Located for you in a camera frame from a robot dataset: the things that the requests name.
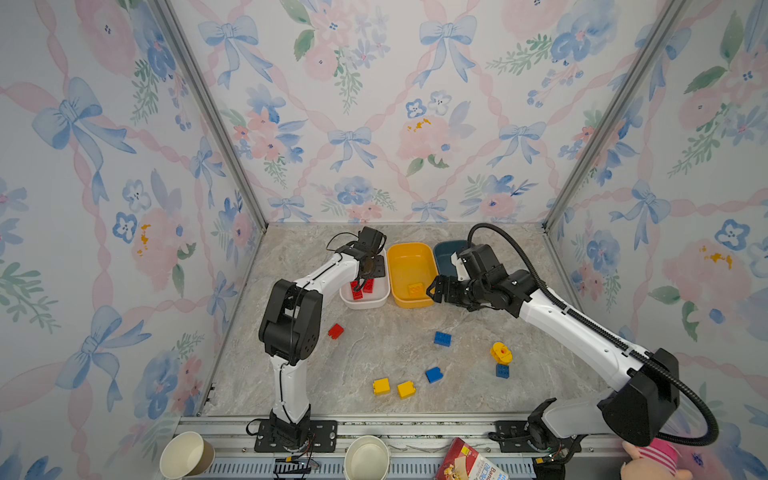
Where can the small red lego brick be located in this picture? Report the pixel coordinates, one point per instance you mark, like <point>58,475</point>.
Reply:
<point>335,331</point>

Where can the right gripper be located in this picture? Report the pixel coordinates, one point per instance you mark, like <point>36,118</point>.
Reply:
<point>451,284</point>

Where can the yellow lego brick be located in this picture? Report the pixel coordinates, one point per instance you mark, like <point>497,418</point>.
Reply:
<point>416,290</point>
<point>406,389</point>
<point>381,386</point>

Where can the red snack box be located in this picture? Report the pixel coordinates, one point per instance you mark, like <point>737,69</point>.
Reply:
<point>463,462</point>

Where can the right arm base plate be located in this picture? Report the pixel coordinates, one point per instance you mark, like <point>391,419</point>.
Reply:
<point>517,436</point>

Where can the yellow plastic container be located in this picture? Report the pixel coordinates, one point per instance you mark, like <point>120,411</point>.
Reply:
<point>410,263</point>

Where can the brown paper cup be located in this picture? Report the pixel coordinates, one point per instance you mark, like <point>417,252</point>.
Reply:
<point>187,454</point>

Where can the yellow duck lego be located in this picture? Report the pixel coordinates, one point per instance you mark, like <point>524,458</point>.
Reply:
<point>501,354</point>

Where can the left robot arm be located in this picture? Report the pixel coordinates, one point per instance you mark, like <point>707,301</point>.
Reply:
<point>290,327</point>

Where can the aluminium rail frame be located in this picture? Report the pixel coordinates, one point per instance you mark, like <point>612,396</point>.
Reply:
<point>417,443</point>

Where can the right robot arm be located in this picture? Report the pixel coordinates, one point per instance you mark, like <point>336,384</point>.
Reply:
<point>639,398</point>

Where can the small blue lego brick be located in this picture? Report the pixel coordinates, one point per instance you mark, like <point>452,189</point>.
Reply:
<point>502,371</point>

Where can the white paper bowl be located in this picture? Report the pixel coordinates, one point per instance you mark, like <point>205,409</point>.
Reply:
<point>367,458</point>

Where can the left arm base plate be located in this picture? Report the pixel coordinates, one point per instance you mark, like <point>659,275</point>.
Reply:
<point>317,436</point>

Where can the long red lego brick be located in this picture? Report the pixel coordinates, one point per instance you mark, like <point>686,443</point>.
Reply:
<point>356,290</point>

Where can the dark teal plastic container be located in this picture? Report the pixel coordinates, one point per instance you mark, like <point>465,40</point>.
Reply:
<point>446,253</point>

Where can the pink plush toy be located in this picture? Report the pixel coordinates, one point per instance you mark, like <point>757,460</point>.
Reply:
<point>657,461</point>

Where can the white plastic container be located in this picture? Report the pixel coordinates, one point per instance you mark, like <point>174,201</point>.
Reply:
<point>374,297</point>

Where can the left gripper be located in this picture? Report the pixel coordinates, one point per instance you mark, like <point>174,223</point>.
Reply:
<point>380,266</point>

